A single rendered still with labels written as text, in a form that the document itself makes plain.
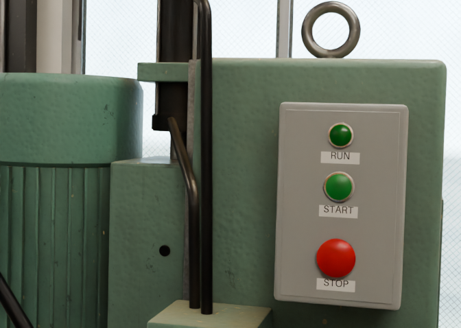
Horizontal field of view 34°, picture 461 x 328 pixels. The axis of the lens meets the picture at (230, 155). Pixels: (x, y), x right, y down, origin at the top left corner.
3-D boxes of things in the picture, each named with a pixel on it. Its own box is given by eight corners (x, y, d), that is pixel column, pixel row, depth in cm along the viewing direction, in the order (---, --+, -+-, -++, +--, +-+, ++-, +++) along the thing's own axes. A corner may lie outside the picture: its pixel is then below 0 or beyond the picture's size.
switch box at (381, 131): (285, 285, 67) (291, 103, 66) (401, 294, 64) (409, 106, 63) (272, 301, 61) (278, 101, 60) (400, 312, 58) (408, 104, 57)
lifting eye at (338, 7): (300, 66, 77) (302, 2, 77) (360, 66, 76) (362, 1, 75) (298, 65, 76) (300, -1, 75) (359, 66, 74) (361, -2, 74)
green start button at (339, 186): (323, 201, 59) (324, 170, 59) (354, 202, 59) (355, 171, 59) (322, 202, 59) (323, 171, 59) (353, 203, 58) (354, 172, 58)
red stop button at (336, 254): (317, 274, 60) (317, 236, 59) (355, 276, 59) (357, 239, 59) (315, 276, 59) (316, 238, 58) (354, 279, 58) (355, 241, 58)
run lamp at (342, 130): (327, 147, 59) (328, 121, 59) (353, 148, 59) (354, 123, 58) (326, 147, 58) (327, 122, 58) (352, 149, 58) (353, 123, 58)
